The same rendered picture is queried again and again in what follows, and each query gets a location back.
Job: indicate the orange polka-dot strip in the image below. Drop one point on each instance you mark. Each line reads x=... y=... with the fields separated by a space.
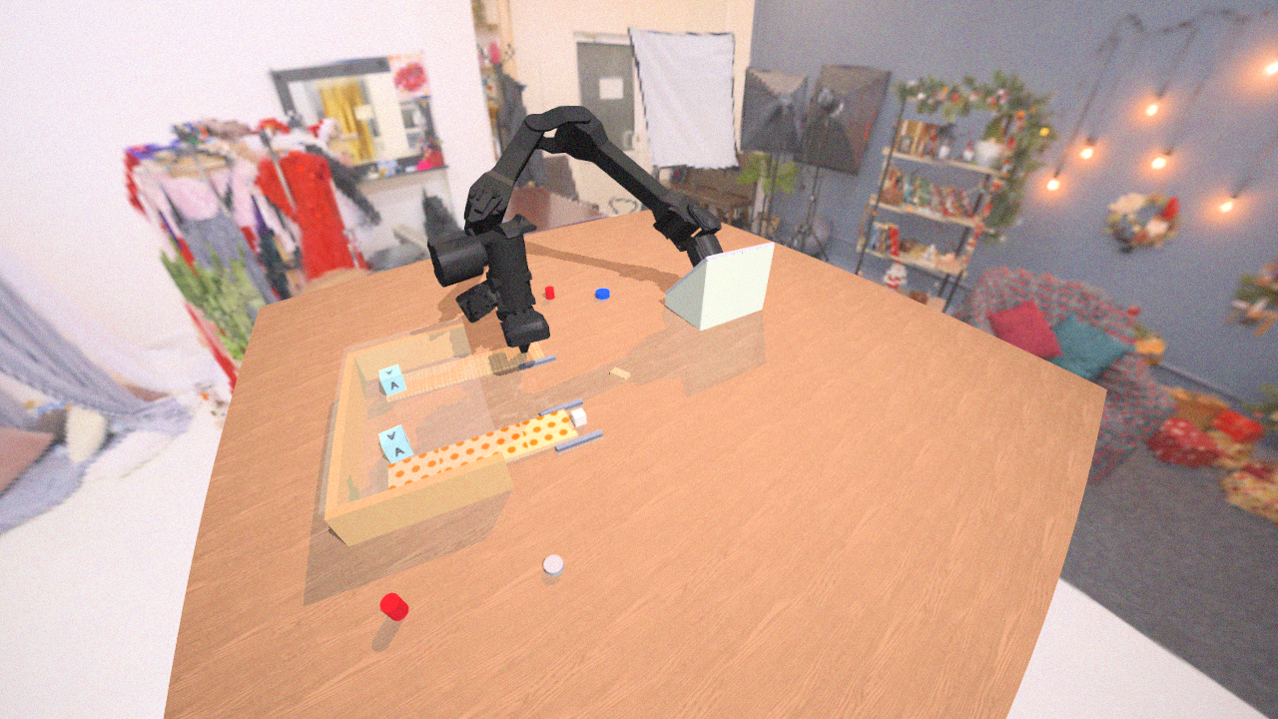
x=535 y=435

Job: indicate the orange grid-patterned strip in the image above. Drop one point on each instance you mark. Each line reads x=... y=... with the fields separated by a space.
x=505 y=358

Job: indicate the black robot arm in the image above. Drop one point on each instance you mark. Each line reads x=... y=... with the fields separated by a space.
x=462 y=255

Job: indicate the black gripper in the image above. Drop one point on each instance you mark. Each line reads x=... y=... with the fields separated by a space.
x=521 y=323

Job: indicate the white short cylinder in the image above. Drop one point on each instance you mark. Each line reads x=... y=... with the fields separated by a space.
x=554 y=565

